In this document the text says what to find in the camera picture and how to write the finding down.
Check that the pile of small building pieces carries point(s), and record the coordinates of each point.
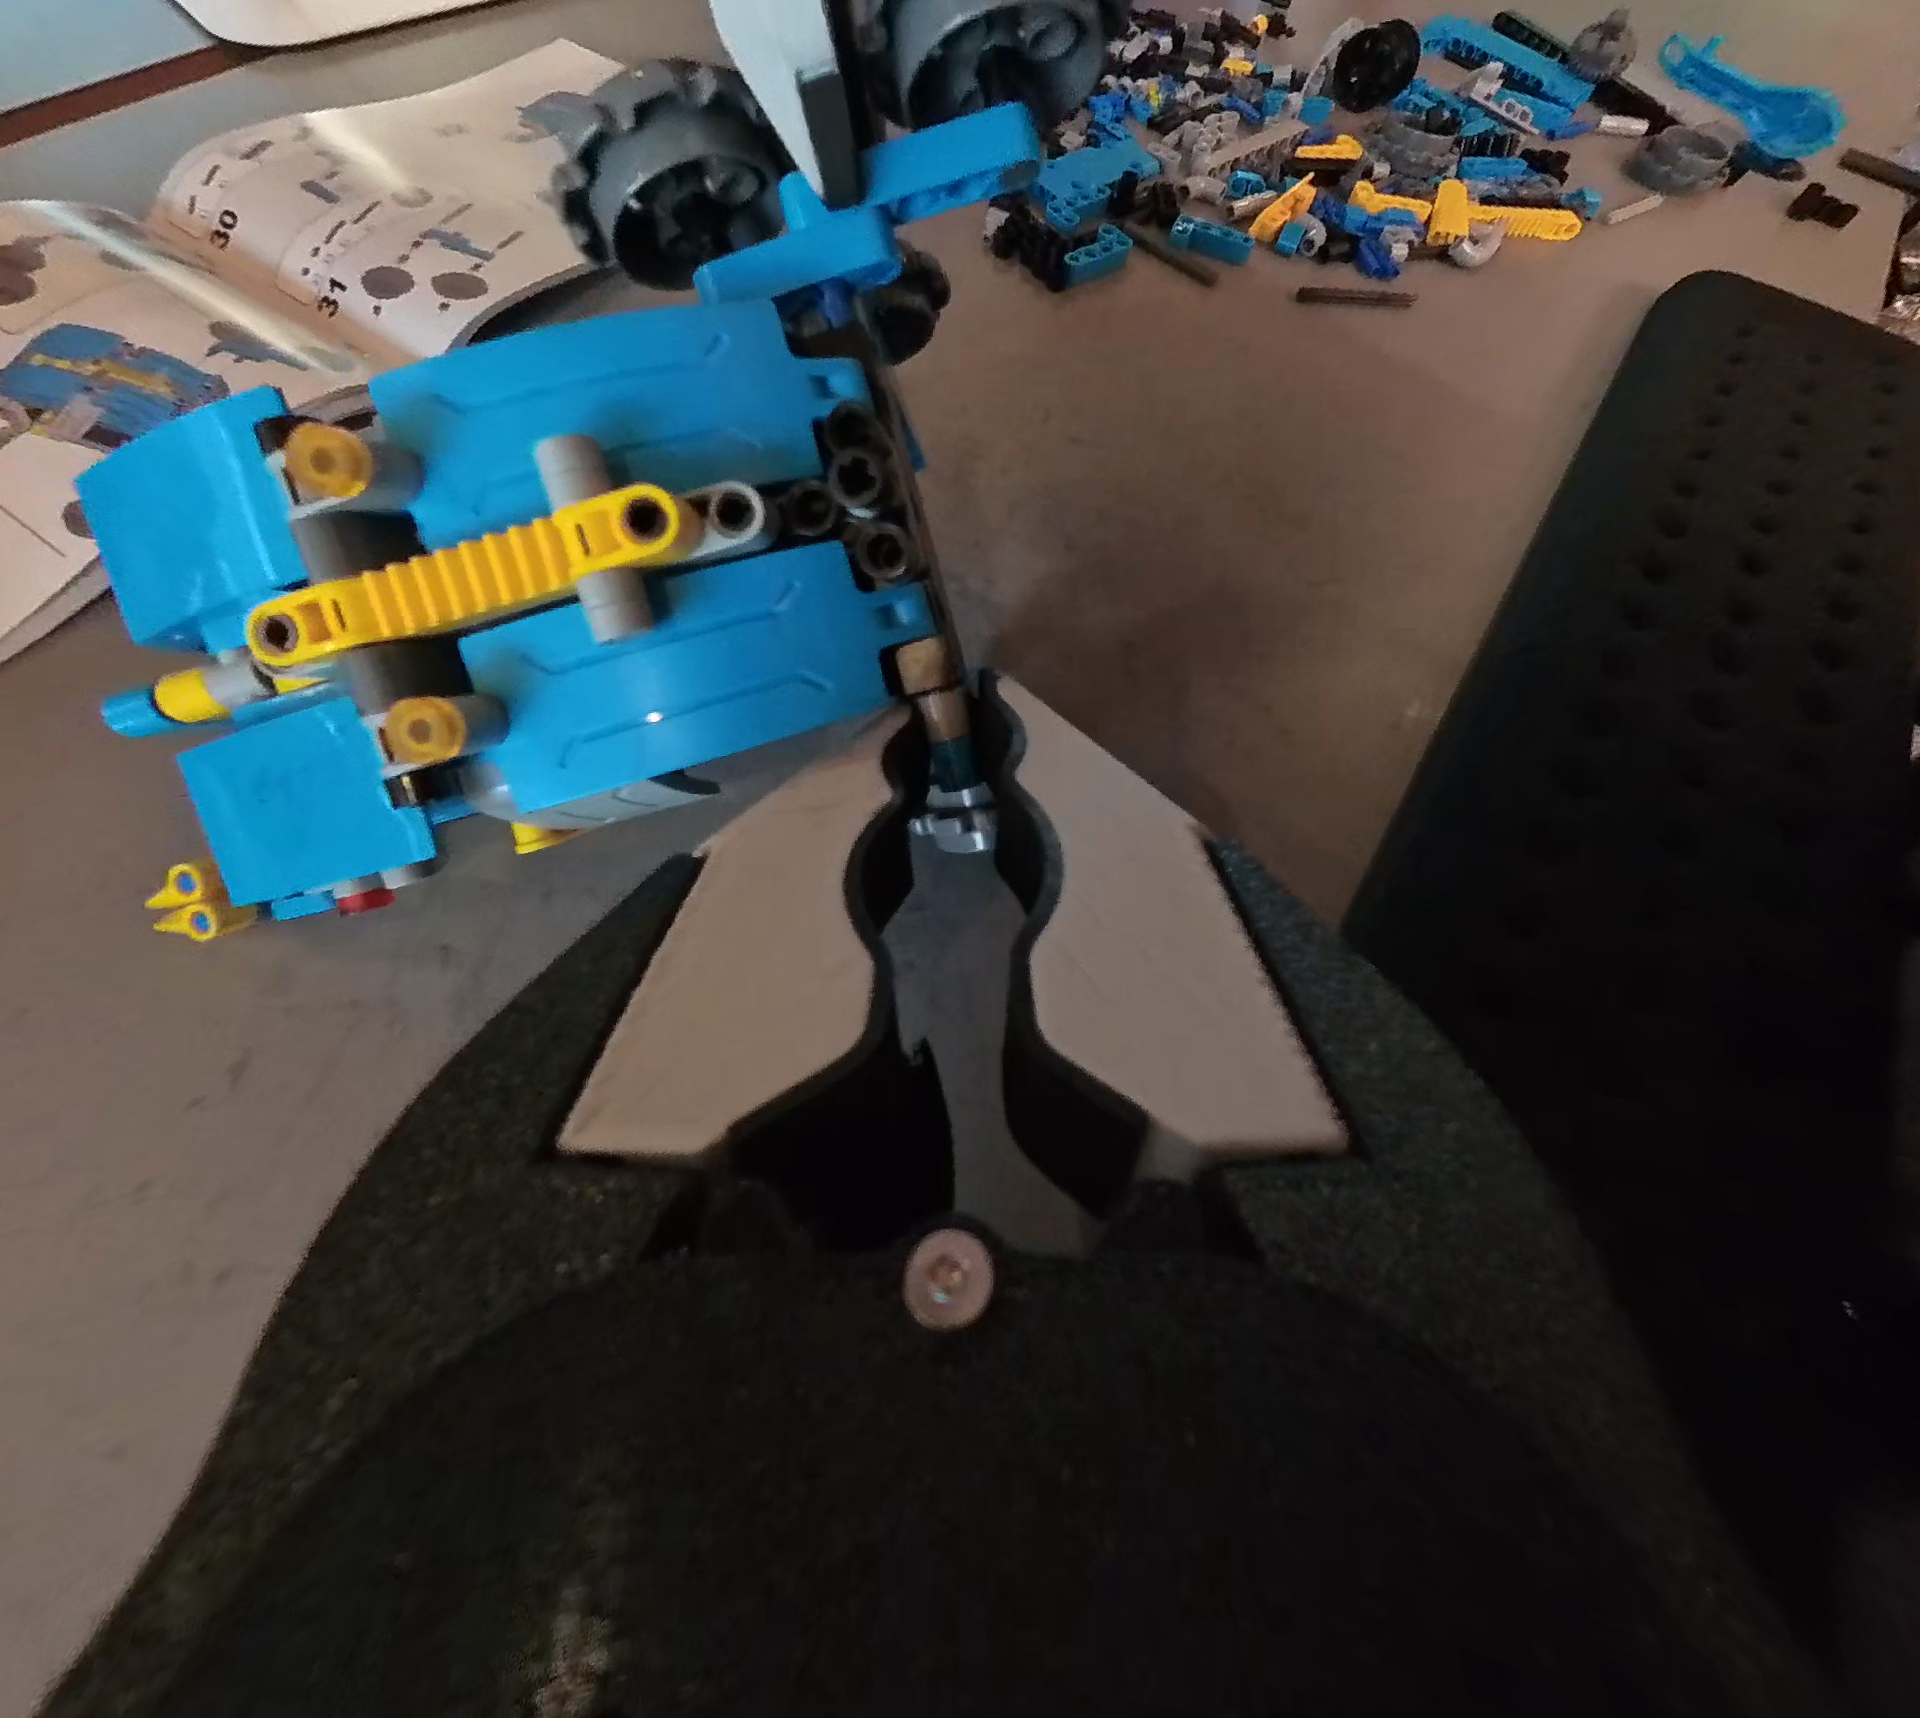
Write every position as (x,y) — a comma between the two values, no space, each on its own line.
(1351,189)

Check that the crumpled clear plastic wrap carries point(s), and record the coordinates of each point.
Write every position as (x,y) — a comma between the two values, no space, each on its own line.
(1901,278)

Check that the open instruction booklet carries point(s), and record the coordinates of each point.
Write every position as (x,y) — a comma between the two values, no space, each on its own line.
(496,92)

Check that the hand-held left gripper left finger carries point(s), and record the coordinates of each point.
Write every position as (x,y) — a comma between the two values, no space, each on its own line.
(736,983)

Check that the small black wheel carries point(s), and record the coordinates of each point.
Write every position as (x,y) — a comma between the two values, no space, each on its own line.
(1374,66)

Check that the blue brick-built toy model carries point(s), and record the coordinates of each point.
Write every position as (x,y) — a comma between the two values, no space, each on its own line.
(676,698)

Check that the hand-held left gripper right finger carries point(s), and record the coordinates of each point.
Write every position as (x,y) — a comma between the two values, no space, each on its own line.
(1180,983)

